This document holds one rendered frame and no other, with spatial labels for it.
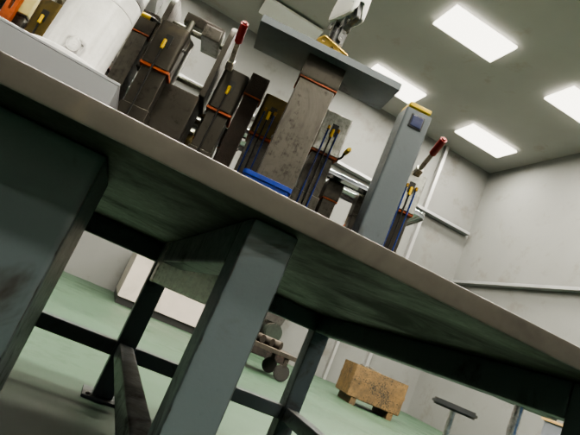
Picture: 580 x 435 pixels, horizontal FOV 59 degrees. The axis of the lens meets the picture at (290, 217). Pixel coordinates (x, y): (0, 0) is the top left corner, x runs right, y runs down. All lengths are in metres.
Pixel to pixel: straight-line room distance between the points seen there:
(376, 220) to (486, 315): 0.40
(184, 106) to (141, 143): 0.60
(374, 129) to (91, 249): 6.48
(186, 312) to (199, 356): 6.98
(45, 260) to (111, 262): 9.31
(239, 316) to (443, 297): 0.33
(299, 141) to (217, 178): 0.50
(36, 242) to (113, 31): 0.42
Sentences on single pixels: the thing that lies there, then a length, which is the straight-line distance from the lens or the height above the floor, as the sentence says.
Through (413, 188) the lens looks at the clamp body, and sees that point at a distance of 1.46.
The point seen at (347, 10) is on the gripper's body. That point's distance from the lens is 1.39.
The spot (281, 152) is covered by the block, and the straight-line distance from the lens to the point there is 1.21.
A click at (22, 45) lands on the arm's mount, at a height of 0.77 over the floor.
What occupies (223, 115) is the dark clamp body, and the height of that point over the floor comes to 0.96.
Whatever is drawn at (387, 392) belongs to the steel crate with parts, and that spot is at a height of 0.35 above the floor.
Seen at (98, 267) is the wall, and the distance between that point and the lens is 10.17.
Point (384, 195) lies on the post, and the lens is 1.25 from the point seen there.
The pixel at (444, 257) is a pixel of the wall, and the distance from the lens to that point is 12.52.
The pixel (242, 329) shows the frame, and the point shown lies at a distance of 0.79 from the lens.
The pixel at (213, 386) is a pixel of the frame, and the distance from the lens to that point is 0.80.
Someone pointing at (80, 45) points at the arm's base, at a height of 0.83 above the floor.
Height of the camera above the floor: 0.51
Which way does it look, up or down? 12 degrees up
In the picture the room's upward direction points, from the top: 23 degrees clockwise
